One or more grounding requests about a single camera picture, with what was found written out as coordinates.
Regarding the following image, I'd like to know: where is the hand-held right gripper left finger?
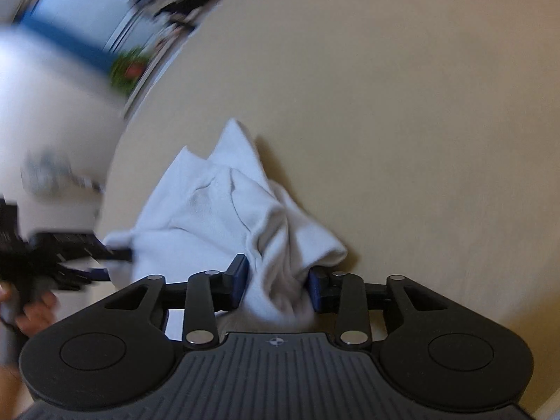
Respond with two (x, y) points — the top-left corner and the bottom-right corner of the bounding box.
(105, 254), (248, 351)

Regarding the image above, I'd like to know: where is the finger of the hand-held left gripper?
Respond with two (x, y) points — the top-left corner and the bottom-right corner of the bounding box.
(55, 232), (132, 262)
(55, 267), (110, 292)

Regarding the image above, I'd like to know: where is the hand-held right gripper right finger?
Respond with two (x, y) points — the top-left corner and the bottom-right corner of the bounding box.
(308, 268), (451, 351)

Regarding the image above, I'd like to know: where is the white t-shirt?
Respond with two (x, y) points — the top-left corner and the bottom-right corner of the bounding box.
(104, 118), (349, 343)

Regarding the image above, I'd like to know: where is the person's left forearm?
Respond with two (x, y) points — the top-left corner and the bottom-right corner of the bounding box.
(0, 315), (28, 420)

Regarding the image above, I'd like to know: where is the person's left hand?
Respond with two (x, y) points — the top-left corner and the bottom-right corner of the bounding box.
(0, 286), (59, 337)

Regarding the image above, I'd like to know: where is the tan mat with cream trim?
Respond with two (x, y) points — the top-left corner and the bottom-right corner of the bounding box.
(94, 0), (560, 420)

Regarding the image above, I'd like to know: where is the green object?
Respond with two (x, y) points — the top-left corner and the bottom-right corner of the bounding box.
(108, 49), (150, 93)

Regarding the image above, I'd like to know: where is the blue framed window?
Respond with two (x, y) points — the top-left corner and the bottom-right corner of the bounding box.
(12, 0), (147, 80)

